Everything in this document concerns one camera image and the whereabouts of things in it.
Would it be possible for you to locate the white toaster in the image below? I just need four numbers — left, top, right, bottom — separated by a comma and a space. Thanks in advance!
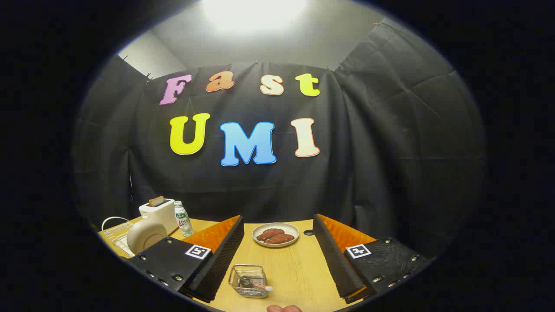
139, 198, 179, 234

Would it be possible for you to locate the metal wire basket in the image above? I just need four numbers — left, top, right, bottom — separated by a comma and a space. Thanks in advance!
229, 264, 269, 299

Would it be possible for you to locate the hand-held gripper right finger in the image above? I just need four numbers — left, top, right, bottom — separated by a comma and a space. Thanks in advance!
313, 214, 430, 304

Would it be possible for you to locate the white wire dish rack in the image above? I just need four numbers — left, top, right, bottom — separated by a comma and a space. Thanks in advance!
101, 216, 135, 258

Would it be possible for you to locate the black backdrop cloth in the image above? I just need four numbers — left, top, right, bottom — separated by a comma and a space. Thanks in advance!
72, 19, 486, 260

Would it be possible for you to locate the white green-label drink bottle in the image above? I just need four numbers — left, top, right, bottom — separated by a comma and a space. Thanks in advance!
174, 201, 194, 237

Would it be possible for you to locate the round plate with meat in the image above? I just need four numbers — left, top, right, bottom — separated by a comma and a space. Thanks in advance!
252, 223, 300, 248

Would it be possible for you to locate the beige plate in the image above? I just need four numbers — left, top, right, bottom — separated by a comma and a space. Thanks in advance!
127, 219, 168, 255

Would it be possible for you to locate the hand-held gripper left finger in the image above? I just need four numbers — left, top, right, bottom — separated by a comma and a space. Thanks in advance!
129, 214, 245, 304

